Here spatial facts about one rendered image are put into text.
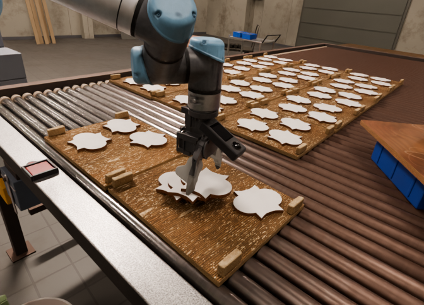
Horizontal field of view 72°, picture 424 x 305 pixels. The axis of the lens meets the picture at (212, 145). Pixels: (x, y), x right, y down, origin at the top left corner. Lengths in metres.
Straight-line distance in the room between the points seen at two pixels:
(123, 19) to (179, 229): 0.45
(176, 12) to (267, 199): 0.53
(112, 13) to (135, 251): 0.47
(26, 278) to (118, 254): 1.33
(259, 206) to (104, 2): 0.56
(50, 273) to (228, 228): 1.41
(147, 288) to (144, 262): 0.06
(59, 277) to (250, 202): 1.37
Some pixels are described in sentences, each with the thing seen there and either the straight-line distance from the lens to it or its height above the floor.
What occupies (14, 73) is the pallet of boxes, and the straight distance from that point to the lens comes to 3.36.
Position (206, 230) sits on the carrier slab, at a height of 0.94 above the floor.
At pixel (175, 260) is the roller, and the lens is 0.67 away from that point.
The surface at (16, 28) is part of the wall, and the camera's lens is 10.16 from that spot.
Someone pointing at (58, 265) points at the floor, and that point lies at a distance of 1.99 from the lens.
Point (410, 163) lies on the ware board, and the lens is 0.99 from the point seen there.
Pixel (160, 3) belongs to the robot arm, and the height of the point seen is 1.40.
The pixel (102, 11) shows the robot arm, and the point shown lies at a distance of 0.51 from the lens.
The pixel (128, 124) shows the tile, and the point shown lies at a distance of 1.20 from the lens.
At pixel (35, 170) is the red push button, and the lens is 1.00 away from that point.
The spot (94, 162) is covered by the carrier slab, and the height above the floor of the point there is 0.94.
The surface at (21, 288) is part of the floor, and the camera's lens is 1.95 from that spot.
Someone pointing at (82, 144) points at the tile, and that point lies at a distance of 1.07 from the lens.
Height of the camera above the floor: 1.42
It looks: 27 degrees down
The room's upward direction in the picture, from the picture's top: 5 degrees clockwise
